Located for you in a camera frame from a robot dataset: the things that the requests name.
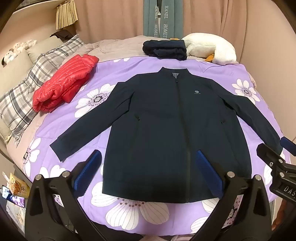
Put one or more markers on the small white plush bear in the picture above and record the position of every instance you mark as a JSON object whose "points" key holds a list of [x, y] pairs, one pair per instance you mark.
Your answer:
{"points": [[8, 56], [18, 47], [30, 43]]}

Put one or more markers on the purple floral blanket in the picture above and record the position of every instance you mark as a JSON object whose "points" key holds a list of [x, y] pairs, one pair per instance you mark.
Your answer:
{"points": [[129, 69]]}

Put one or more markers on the folded navy garment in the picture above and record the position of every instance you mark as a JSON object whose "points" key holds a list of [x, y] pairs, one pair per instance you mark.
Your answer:
{"points": [[164, 49]]}

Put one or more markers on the red down jacket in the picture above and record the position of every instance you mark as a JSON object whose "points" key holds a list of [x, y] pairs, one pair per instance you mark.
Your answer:
{"points": [[62, 81]]}

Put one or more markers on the navy zip jacket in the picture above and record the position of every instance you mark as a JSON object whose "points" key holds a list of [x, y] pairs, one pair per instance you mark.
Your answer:
{"points": [[161, 127]]}

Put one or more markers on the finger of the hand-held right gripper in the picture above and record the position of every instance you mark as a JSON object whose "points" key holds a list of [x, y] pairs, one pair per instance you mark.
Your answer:
{"points": [[288, 142], [268, 154]]}

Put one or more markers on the grey plaid pillow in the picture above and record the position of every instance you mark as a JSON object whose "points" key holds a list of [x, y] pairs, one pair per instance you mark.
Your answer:
{"points": [[20, 97]]}

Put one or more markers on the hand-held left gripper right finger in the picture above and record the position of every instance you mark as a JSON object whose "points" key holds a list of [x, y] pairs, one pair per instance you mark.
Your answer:
{"points": [[209, 173]]}

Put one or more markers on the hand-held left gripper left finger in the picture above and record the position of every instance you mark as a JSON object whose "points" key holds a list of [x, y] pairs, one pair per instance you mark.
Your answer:
{"points": [[89, 171]]}

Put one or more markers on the white paper packet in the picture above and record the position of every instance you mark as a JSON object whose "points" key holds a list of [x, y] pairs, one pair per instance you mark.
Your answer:
{"points": [[15, 215]]}

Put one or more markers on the dark brown cloth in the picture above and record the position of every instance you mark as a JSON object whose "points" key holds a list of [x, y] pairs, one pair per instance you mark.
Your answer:
{"points": [[63, 34]]}

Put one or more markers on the white plush goose toy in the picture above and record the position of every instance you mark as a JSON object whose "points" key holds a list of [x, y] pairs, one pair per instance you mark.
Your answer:
{"points": [[208, 44]]}

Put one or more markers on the beige curtain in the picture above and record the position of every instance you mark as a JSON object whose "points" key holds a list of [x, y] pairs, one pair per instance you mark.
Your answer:
{"points": [[203, 16]]}

